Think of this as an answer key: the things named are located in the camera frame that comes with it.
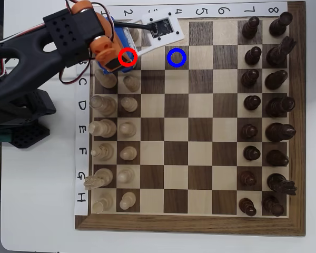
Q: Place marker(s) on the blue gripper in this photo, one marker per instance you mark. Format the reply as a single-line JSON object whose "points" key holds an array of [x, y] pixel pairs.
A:
{"points": [[115, 65]]}

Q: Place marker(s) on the black and orange robot arm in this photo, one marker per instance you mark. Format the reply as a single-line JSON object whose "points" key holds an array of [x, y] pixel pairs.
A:
{"points": [[29, 46]]}

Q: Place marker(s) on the light wooden bishop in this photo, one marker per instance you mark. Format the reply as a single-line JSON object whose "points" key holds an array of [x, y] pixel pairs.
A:
{"points": [[105, 152], [106, 80]]}

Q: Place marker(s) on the light wooden queen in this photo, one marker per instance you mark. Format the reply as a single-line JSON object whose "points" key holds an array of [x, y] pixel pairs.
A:
{"points": [[105, 105]]}

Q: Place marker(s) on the light wooden king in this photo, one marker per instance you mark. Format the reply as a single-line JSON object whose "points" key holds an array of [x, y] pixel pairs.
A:
{"points": [[105, 128]]}

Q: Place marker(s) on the white paper letter strip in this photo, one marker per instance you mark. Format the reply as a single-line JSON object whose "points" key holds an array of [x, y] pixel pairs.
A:
{"points": [[81, 142]]}

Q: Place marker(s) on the wooden chessboard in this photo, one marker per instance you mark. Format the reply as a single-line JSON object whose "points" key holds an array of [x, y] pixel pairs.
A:
{"points": [[200, 131]]}

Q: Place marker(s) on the light wooden knight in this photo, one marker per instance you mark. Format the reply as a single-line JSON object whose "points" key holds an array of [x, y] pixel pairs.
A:
{"points": [[104, 176]]}

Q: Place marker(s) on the dark wooden pawn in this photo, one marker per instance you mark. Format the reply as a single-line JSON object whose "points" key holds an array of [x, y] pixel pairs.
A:
{"points": [[247, 206], [249, 78], [251, 153], [250, 26], [252, 102], [250, 131], [252, 56], [247, 178]]}

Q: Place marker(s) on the white paper number strip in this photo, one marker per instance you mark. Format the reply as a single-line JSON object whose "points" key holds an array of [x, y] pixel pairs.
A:
{"points": [[239, 10]]}

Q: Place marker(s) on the light wooden rook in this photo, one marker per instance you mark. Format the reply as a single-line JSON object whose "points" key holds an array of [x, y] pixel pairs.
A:
{"points": [[102, 203]]}

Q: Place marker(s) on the green clamp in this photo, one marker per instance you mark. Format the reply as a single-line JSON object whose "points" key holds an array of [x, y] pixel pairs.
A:
{"points": [[0, 137]]}

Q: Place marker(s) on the dark wooden bishop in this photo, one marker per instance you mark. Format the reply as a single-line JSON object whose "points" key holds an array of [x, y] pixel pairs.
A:
{"points": [[276, 79], [277, 158]]}

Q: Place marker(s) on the dark wooden knight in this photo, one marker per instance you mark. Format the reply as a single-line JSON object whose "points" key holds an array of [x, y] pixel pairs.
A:
{"points": [[277, 54], [279, 183]]}

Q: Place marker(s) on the dark wooden queen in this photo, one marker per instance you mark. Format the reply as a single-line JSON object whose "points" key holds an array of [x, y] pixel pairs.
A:
{"points": [[279, 106]]}

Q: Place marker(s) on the dark wooden rook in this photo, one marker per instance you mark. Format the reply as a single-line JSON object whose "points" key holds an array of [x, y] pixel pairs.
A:
{"points": [[279, 25], [274, 205]]}

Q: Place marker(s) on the dark wooden king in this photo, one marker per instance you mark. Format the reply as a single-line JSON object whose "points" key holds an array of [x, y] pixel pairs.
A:
{"points": [[279, 132]]}

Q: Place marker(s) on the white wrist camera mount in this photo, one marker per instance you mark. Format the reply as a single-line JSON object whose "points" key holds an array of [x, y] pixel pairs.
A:
{"points": [[168, 38]]}

